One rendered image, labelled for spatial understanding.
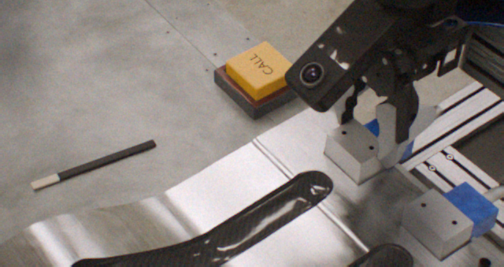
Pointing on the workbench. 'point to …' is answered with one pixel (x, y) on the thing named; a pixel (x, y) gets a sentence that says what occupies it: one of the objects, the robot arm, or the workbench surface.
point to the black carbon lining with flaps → (251, 232)
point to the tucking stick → (93, 165)
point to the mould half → (34, 246)
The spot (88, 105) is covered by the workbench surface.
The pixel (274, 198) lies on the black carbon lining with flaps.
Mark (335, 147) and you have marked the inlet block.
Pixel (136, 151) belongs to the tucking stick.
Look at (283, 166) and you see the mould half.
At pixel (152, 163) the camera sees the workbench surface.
